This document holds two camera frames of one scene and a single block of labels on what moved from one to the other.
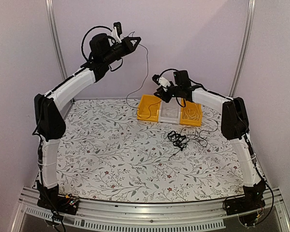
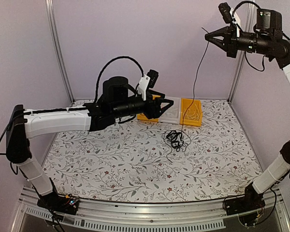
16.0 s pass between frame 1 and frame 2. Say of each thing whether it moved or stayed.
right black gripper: moved
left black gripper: moved
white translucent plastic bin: stayed
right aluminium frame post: stayed
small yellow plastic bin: stayed
